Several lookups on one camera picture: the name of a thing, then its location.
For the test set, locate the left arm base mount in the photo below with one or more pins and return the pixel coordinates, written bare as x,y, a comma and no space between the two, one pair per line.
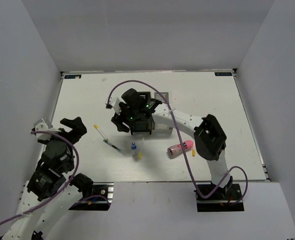
98,199

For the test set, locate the small blue capped bottle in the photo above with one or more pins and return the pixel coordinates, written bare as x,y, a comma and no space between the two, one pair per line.
134,150

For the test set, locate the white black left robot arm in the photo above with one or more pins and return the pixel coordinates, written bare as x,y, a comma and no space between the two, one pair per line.
55,186

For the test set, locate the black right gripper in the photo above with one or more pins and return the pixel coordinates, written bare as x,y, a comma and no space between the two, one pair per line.
118,120

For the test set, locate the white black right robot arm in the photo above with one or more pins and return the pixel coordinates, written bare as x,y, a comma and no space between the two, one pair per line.
210,140

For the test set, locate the black slotted pen holder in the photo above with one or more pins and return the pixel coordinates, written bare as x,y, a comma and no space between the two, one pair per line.
143,126

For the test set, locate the pink capped glue bottle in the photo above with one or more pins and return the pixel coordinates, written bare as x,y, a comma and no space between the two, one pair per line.
177,149

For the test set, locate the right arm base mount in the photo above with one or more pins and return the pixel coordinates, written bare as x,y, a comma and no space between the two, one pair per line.
219,203

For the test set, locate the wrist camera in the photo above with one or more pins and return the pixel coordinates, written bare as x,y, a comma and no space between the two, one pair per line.
113,103
43,125

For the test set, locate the white slotted pen holder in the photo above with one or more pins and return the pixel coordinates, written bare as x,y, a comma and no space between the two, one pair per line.
160,126

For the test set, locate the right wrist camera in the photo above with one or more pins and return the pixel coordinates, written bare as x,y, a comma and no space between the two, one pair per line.
113,103

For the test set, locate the yellow tipped white marker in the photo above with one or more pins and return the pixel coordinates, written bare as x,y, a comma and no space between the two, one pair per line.
141,147

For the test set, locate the blue corner label sticker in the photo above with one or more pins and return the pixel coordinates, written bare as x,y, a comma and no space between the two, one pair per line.
223,74

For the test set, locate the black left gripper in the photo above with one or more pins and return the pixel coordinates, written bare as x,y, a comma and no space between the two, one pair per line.
79,129

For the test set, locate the left blue corner label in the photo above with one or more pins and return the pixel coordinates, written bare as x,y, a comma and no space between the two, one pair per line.
72,76

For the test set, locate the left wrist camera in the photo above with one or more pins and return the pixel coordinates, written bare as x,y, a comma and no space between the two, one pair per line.
43,125

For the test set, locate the yellow capped white marker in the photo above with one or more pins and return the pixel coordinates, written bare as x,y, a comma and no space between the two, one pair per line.
100,132

